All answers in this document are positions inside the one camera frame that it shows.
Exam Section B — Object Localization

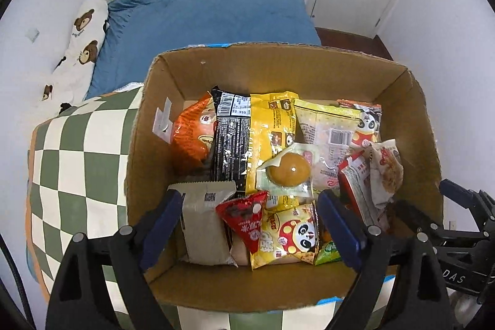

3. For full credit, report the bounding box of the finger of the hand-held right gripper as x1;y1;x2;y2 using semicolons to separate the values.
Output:
393;199;444;238
440;178;495;227

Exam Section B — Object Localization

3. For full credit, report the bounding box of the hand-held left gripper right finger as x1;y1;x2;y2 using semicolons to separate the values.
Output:
316;189;454;330

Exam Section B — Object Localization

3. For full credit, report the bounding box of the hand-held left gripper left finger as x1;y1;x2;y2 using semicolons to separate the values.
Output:
45;189;185;330

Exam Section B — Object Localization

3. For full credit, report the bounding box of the green snack packet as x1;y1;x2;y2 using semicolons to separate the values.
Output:
314;239;343;266

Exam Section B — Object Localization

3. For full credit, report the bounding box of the white beige snack packet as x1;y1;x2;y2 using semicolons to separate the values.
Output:
168;181;238;269

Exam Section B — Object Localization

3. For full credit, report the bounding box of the red and white snack packet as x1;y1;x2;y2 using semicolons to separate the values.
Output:
338;150;391;230

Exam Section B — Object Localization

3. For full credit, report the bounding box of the yellow panda snack packet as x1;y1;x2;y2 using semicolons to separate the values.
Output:
249;203;321;271

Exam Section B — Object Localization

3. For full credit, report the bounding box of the white cookie snack packet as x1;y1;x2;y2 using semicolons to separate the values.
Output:
359;139;405;211

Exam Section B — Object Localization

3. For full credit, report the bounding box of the clear yellow pastry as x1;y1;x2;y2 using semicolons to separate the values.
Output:
255;142;320;205

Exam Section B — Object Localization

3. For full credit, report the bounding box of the red triangular snack packet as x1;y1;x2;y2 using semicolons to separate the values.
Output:
215;190;269;255

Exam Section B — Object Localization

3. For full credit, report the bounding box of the orange crinkled snack packet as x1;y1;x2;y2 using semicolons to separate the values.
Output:
171;92;219;172

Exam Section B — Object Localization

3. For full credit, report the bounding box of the orange panda snack packet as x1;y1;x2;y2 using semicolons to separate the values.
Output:
336;100;383;149

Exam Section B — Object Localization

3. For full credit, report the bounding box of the black noodle packet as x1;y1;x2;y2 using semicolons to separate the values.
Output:
211;86;256;195

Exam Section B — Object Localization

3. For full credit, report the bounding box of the pale pink snack packet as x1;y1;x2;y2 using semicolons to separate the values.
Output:
294;98;366;191

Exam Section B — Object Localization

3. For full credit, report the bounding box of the yellow noodle packet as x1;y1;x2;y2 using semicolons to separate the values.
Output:
245;92;300;211

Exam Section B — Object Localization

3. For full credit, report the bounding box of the cardboard box with blue print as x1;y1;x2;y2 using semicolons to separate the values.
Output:
124;42;445;315

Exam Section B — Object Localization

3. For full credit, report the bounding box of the green white checkered blanket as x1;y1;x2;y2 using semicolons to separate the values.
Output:
25;84;395;330

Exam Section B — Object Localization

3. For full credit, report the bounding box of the bear print white pillow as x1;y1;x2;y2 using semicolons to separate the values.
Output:
39;0;109;118

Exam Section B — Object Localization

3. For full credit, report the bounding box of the blue quilt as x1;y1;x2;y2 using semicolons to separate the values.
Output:
85;0;321;101

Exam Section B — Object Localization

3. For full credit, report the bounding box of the black cable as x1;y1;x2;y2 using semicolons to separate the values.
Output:
0;237;35;330

